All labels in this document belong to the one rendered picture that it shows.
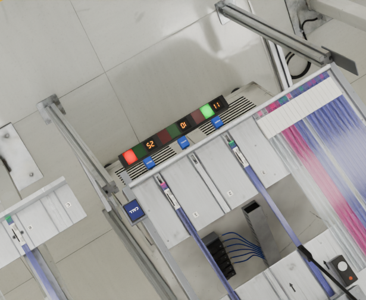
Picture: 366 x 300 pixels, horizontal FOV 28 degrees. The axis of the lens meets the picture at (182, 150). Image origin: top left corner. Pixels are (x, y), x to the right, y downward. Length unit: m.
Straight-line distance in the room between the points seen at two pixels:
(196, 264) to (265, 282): 0.42
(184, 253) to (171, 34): 0.83
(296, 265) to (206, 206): 0.28
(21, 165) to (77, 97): 0.31
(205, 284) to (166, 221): 0.48
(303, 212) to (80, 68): 0.91
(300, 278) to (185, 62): 1.07
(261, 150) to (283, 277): 0.35
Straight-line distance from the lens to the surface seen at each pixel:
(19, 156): 2.60
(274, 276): 1.94
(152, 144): 1.98
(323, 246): 1.97
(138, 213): 1.88
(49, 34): 2.49
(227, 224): 2.27
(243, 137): 1.99
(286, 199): 2.35
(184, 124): 2.00
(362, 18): 2.60
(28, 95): 2.54
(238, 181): 1.96
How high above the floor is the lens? 2.32
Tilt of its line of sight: 55 degrees down
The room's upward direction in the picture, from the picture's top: 134 degrees clockwise
